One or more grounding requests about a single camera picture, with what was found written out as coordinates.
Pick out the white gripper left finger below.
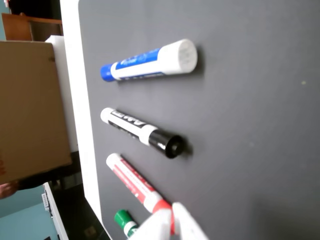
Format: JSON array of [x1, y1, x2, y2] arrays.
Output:
[[136, 206, 174, 240]]

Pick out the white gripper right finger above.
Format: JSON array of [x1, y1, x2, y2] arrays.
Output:
[[172, 201, 209, 240]]

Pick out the black dry erase marker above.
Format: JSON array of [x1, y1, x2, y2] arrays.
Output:
[[100, 107, 186, 160]]

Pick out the green dry erase marker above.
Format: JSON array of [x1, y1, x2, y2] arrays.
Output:
[[114, 209, 141, 238]]

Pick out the red dry erase marker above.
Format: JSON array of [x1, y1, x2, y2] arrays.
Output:
[[105, 152, 177, 236]]

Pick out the blue dry erase marker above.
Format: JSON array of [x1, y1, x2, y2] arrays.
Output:
[[99, 38, 199, 82]]

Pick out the person's hand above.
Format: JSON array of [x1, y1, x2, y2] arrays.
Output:
[[0, 181, 20, 200]]

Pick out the white panel with label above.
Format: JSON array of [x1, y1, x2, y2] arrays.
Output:
[[41, 182, 70, 240]]

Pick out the grey rubber mat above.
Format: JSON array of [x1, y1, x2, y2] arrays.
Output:
[[77, 0, 320, 240]]

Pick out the brown cardboard box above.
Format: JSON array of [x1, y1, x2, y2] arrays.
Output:
[[0, 41, 73, 185]]

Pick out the brown wooden furniture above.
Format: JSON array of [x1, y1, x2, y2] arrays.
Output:
[[1, 12, 63, 42]]

